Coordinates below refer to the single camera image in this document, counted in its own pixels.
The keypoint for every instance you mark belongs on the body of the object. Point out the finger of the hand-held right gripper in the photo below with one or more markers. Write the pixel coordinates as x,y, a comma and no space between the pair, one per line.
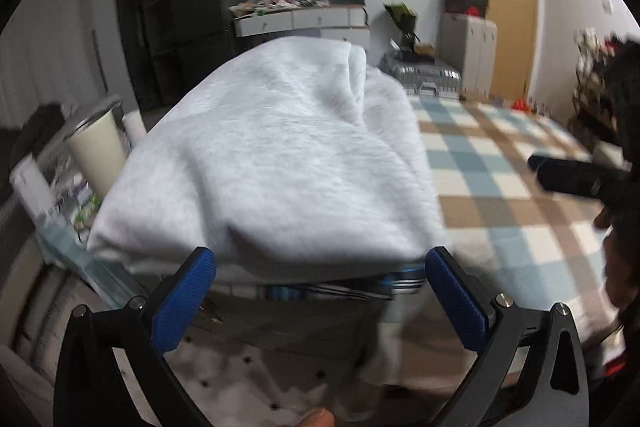
565,177

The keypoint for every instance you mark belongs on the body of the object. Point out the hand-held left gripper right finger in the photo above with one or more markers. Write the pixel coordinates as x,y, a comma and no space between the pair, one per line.
457,302

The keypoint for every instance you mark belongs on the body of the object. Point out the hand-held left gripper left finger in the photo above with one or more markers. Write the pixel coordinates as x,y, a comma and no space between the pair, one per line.
185,297

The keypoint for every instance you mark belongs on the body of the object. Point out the light grey hoodie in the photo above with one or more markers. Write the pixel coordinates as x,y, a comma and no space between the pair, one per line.
275,157

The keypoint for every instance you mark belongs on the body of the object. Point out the person's right hand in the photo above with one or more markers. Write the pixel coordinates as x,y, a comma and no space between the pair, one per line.
625,267

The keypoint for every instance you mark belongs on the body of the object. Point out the person's left hand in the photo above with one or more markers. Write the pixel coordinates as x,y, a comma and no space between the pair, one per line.
315,419

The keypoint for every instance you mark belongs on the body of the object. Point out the wooden shoe rack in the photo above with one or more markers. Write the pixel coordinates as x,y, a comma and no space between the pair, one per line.
585,107

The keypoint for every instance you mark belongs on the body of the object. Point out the rows of shoes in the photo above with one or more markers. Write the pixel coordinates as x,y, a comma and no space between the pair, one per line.
590,57

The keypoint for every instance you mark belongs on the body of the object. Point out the checkered bed sheet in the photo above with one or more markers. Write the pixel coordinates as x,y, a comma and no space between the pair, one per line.
500,217

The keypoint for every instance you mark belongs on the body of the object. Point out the red plastic bag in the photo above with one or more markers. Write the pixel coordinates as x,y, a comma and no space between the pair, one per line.
521,103

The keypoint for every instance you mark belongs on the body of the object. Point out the clear plastic cover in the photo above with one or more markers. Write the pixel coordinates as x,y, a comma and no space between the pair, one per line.
85,267

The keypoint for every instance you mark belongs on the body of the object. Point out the white dotted cloth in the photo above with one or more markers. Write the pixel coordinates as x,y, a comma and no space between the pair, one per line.
250,382

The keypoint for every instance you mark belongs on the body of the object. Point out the blue plaid shirt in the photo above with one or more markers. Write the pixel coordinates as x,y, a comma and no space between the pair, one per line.
350,288

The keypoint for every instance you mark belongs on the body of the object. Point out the white hard suitcase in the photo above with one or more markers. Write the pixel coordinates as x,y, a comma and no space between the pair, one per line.
467,57

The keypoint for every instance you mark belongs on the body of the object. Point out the cream cylinder cup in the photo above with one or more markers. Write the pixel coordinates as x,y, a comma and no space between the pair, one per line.
97,152

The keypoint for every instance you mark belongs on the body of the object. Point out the silver ribbed suitcase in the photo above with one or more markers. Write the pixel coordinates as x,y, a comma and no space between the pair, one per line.
425,74

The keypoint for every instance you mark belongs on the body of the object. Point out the red plastic stool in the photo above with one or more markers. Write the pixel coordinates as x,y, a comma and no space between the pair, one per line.
622,364

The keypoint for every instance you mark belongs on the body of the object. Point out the white tube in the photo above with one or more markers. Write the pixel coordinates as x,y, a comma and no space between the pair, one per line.
134,127

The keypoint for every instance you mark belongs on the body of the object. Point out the white paper roll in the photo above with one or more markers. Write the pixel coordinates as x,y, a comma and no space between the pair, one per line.
31,189

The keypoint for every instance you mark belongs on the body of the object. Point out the red and black shoebox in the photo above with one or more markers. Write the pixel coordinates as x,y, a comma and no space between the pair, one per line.
465,12

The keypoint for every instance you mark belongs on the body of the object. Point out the small brown box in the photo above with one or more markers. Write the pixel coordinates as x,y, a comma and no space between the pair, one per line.
425,49

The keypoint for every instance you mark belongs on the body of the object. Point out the dark wrapped flower bouquet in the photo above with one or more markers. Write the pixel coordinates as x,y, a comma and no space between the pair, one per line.
402,19

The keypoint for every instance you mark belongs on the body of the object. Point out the dark wardrobe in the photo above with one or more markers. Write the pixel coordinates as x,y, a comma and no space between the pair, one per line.
142,17

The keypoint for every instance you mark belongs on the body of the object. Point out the white desk with drawers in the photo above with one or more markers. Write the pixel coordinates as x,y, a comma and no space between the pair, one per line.
310,19

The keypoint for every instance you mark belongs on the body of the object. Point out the clutter pile on desk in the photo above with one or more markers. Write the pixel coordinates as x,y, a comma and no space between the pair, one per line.
275,2

